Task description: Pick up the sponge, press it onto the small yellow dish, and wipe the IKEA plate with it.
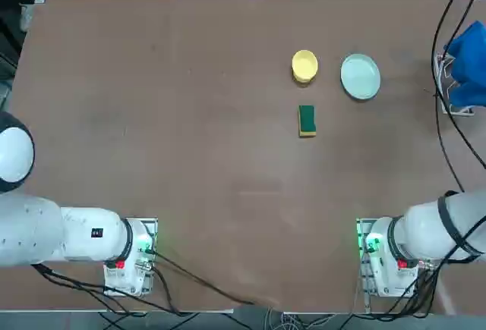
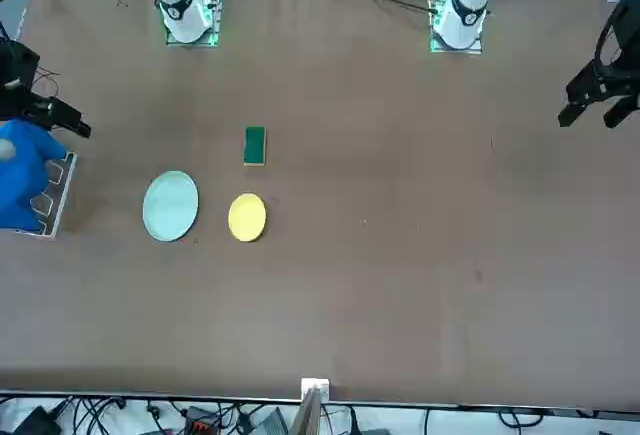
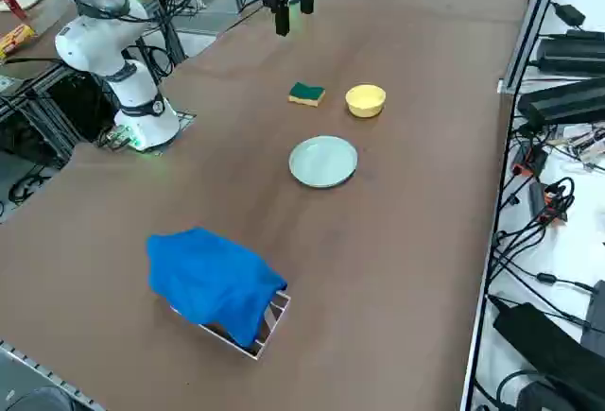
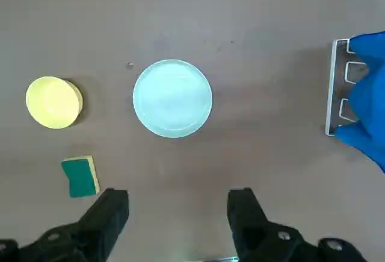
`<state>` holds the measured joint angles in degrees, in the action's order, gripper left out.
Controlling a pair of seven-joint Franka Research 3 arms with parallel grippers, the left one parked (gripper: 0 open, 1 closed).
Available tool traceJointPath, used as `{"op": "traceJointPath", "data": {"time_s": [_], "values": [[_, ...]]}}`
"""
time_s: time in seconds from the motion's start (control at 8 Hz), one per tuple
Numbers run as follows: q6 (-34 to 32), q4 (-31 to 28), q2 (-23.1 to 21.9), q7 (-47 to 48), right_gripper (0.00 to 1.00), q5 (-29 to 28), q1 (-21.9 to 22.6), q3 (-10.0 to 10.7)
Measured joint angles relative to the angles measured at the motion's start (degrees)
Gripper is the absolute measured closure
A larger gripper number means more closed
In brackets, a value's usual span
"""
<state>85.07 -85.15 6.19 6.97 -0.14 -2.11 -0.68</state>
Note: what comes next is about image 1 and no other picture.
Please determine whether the green and yellow sponge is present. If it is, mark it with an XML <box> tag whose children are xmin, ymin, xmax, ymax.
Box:
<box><xmin>297</xmin><ymin>104</ymin><xmax>317</xmax><ymax>140</ymax></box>

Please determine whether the blue cloth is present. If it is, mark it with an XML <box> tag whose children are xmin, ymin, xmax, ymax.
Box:
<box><xmin>447</xmin><ymin>20</ymin><xmax>486</xmax><ymax>109</ymax></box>

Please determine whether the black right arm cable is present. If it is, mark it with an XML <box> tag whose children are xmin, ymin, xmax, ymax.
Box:
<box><xmin>431</xmin><ymin>0</ymin><xmax>486</xmax><ymax>194</ymax></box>

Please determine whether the black left base cable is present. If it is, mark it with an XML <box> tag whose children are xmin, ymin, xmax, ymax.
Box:
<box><xmin>151</xmin><ymin>250</ymin><xmax>256</xmax><ymax>306</ymax></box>

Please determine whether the small yellow dish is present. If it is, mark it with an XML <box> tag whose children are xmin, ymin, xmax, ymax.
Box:
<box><xmin>291</xmin><ymin>49</ymin><xmax>320</xmax><ymax>88</ymax></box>

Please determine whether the white metal rack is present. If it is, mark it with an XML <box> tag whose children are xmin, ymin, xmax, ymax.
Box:
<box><xmin>435</xmin><ymin>49</ymin><xmax>475</xmax><ymax>117</ymax></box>

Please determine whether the pale green plate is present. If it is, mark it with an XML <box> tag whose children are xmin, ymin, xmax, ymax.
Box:
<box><xmin>339</xmin><ymin>53</ymin><xmax>382</xmax><ymax>101</ymax></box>

